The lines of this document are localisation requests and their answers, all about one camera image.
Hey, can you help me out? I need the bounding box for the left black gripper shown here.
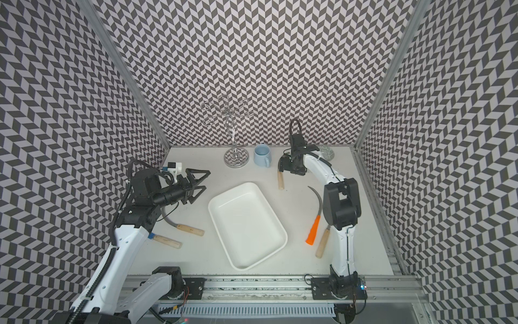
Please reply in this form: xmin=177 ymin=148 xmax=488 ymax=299
xmin=152 ymin=168 xmax=210 ymax=208

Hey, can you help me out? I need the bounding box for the white rectangular storage tray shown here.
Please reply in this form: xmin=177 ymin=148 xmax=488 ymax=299
xmin=208 ymin=182 xmax=288 ymax=271

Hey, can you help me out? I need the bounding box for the orange handle sickle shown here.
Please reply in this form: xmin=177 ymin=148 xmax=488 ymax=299
xmin=306 ymin=186 xmax=323 ymax=246

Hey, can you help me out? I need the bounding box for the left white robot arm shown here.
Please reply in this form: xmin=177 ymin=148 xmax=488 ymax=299
xmin=51 ymin=159 xmax=210 ymax=323

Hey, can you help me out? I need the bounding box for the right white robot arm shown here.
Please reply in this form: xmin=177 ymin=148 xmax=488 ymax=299
xmin=278 ymin=134 xmax=362 ymax=299

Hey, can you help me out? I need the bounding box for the light blue mug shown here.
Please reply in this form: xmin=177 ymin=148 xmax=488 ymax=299
xmin=254 ymin=144 xmax=272 ymax=168

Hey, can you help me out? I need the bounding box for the green patterned small bowl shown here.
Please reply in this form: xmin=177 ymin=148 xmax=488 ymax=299
xmin=319 ymin=146 xmax=335 ymax=161

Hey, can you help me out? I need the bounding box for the chrome mug tree stand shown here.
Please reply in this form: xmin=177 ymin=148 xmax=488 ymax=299
xmin=201 ymin=94 xmax=254 ymax=169

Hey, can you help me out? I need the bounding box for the blue blade wooden sickle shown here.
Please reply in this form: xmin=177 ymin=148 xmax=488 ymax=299
xmin=148 ymin=233 xmax=183 ymax=249

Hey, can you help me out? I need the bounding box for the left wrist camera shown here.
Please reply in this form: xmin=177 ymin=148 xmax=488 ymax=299
xmin=161 ymin=162 xmax=183 ymax=174

